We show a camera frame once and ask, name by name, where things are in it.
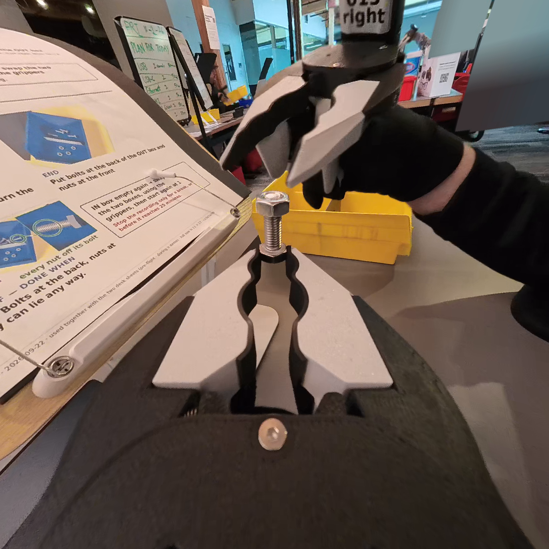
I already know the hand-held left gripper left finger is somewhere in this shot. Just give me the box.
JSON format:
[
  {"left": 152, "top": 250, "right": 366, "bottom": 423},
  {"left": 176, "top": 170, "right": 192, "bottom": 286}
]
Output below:
[{"left": 151, "top": 250, "right": 260, "bottom": 414}]

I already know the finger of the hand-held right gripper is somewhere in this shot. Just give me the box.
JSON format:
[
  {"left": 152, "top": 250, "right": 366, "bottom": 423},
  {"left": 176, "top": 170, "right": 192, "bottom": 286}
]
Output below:
[
  {"left": 219, "top": 75, "right": 310, "bottom": 177},
  {"left": 287, "top": 81, "right": 381, "bottom": 194}
]

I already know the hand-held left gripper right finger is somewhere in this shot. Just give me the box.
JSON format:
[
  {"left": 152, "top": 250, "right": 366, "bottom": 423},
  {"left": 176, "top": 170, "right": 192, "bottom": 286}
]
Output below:
[{"left": 287, "top": 248, "right": 394, "bottom": 414}]

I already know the silver hex bolt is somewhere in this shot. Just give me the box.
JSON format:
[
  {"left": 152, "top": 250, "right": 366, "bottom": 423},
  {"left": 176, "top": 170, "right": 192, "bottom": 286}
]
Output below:
[{"left": 256, "top": 192, "right": 290, "bottom": 253}]

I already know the yellow plastic bin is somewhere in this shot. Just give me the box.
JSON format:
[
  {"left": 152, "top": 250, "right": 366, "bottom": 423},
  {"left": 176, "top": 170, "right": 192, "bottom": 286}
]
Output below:
[{"left": 252, "top": 172, "right": 413, "bottom": 265}]

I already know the person's right forearm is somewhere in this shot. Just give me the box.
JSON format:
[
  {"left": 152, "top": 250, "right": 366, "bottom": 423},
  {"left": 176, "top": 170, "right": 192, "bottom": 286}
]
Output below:
[{"left": 407, "top": 146, "right": 549, "bottom": 297}]

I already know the person's right hand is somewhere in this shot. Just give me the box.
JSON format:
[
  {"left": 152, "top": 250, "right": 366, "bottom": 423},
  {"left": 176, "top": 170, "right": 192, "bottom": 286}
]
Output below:
[{"left": 301, "top": 105, "right": 466, "bottom": 211}]

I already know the white printed box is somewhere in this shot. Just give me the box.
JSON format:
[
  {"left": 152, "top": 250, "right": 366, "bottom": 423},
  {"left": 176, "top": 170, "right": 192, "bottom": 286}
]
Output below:
[{"left": 418, "top": 53, "right": 462, "bottom": 97}]

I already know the curved document stand board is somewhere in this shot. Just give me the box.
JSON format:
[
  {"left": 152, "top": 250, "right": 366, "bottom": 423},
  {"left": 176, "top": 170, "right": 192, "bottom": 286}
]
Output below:
[{"left": 0, "top": 26, "right": 254, "bottom": 464}]

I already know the wooden pillar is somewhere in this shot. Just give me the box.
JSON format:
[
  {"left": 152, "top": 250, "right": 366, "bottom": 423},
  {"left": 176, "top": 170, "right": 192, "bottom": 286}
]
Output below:
[{"left": 191, "top": 0, "right": 221, "bottom": 78}]

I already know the small easel board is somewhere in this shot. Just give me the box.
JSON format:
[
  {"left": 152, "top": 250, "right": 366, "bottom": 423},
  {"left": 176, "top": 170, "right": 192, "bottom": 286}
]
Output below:
[{"left": 166, "top": 27, "right": 213, "bottom": 112}]

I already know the large whiteboard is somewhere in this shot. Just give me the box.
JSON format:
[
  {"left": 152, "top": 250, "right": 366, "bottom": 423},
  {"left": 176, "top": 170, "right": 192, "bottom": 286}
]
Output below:
[{"left": 114, "top": 16, "right": 191, "bottom": 123}]

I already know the printed instruction sheet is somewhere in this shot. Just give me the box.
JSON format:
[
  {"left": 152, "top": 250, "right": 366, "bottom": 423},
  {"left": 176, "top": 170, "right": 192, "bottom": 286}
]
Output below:
[{"left": 0, "top": 28, "right": 241, "bottom": 399}]

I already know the black chair armrest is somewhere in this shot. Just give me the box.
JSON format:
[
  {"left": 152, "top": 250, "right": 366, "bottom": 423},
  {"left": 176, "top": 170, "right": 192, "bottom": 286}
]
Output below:
[{"left": 511, "top": 284, "right": 549, "bottom": 341}]

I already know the wire sheet clip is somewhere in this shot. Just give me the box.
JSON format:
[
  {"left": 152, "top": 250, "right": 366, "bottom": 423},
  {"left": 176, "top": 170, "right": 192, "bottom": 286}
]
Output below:
[
  {"left": 0, "top": 339, "right": 75, "bottom": 378},
  {"left": 146, "top": 168, "right": 241, "bottom": 219}
]

